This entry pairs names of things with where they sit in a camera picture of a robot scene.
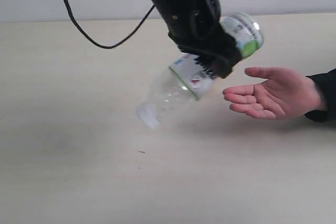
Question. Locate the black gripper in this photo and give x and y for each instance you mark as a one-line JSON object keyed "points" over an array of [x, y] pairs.
{"points": [[194, 27]]}

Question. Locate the green lime label bottle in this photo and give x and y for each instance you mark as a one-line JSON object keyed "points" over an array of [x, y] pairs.
{"points": [[184, 81]]}

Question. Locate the black jacket sleeve forearm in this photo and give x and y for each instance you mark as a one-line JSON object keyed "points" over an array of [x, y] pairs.
{"points": [[325, 83]]}

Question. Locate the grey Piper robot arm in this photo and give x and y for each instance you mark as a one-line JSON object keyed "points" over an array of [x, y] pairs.
{"points": [[194, 26]]}

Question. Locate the person's open hand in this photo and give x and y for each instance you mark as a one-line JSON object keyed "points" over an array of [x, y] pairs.
{"points": [[284, 94]]}

